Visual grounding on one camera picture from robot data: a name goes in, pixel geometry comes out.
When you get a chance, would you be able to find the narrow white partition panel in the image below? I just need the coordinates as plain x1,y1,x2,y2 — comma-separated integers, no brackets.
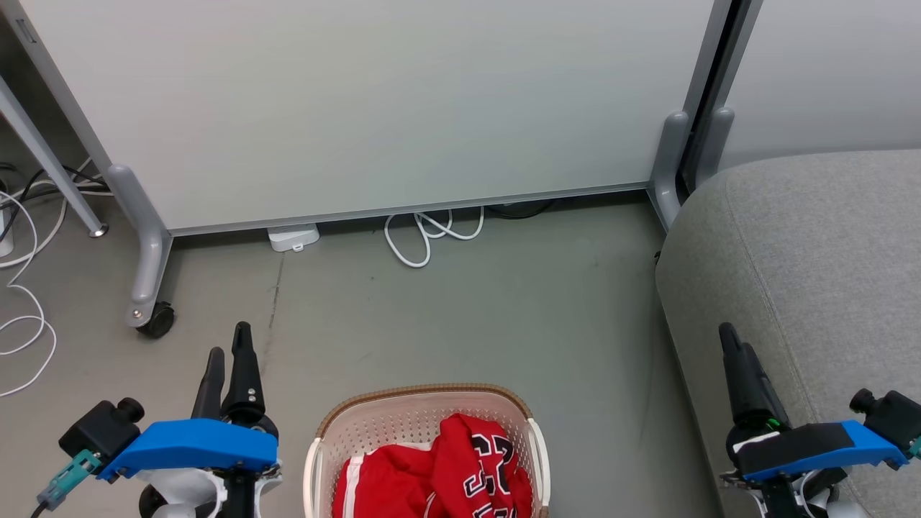
694,0,921,189

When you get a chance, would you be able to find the long white floor cable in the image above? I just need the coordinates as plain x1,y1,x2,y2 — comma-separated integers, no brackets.
0,157,94,399

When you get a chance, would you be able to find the right blue camera mount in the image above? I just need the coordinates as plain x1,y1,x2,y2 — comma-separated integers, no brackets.
732,420,909,483

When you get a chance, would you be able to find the white power adapter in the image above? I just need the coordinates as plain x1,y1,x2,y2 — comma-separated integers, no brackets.
267,224,320,253

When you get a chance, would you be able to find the red basketball jersey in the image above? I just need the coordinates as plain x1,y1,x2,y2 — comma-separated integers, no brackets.
423,413,535,518

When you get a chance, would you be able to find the grey metal table leg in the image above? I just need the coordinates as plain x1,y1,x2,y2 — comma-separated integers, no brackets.
0,76,109,239

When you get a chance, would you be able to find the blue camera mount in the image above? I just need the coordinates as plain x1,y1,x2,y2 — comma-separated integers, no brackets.
732,420,909,483
96,419,280,482

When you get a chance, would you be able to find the black cable bundle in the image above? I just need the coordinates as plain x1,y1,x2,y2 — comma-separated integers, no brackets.
0,163,114,245

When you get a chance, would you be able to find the black caster wheel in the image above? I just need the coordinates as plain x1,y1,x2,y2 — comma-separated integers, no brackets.
137,302,176,340

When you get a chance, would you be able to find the cream plastic laundry basket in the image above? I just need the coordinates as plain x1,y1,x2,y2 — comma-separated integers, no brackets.
303,383,552,518

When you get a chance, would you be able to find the grey fabric sofa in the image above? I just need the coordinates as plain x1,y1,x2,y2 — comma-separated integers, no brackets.
655,149,921,518

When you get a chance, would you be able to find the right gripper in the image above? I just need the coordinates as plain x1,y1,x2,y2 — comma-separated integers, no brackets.
718,322,850,518

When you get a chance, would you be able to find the left teal cable connector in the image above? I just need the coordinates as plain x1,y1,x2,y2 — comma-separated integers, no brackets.
37,449,103,512

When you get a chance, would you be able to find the left blue camera mount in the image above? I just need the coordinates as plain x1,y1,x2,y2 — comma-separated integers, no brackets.
96,419,280,482

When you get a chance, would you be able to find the white partition panel with legs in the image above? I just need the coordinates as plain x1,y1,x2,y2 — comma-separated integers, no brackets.
0,0,735,328

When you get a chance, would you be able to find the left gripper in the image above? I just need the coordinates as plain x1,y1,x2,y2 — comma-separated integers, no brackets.
191,322,285,518

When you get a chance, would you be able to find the black floor cable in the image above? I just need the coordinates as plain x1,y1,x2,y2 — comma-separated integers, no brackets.
486,200,558,220

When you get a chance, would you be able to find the white looped cable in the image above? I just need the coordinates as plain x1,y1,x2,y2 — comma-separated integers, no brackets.
384,206,485,269

